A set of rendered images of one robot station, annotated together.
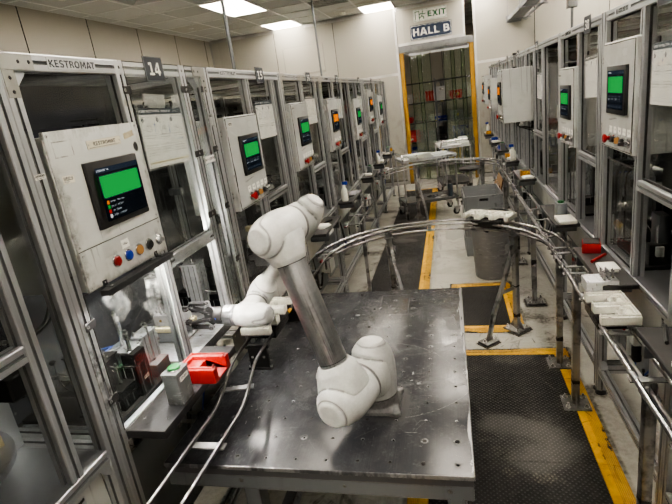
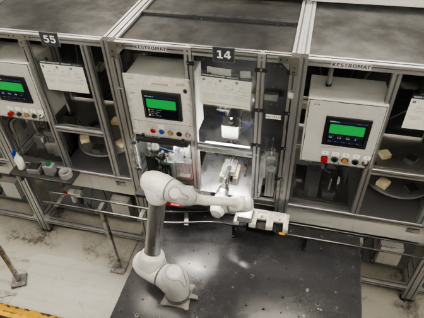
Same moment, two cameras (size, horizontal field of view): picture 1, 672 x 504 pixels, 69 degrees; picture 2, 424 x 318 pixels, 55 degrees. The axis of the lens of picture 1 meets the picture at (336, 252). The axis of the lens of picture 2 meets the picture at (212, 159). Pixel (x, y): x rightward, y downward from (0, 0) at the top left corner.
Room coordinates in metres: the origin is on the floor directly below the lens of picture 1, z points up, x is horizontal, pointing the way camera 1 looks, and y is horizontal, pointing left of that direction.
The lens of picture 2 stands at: (1.90, -1.44, 3.05)
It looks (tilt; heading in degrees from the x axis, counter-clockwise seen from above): 42 degrees down; 91
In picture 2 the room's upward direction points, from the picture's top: 2 degrees counter-clockwise
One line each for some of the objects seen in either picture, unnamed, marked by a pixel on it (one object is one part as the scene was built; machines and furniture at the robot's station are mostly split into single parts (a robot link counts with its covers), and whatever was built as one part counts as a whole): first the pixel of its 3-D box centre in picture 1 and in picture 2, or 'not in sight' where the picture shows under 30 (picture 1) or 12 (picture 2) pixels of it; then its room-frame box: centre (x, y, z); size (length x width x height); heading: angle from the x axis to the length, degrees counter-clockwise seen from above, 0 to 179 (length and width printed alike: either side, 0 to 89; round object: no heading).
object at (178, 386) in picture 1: (175, 383); not in sight; (1.48, 0.60, 0.97); 0.08 x 0.08 x 0.12; 75
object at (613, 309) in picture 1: (607, 307); not in sight; (1.84, -1.09, 0.84); 0.37 x 0.14 x 0.10; 165
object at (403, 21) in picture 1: (430, 21); not in sight; (9.79, -2.31, 2.96); 1.23 x 0.08 x 0.68; 75
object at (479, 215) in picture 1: (488, 218); not in sight; (3.46, -1.14, 0.84); 0.37 x 0.14 x 0.10; 43
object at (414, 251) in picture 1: (412, 231); not in sight; (6.37, -1.06, 0.01); 5.85 x 0.59 x 0.01; 165
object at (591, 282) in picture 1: (599, 278); not in sight; (1.95, -1.12, 0.92); 0.13 x 0.10 x 0.09; 75
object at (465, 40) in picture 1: (440, 113); not in sight; (9.77, -2.37, 1.31); 1.36 x 0.10 x 2.62; 75
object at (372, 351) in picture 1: (372, 366); (174, 280); (1.63, -0.08, 0.85); 0.18 x 0.16 x 0.22; 146
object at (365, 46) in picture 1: (310, 113); not in sight; (10.42, 0.12, 1.65); 3.78 x 0.08 x 3.30; 75
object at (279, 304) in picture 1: (269, 319); (261, 221); (2.21, 0.37, 0.84); 0.36 x 0.14 x 0.10; 165
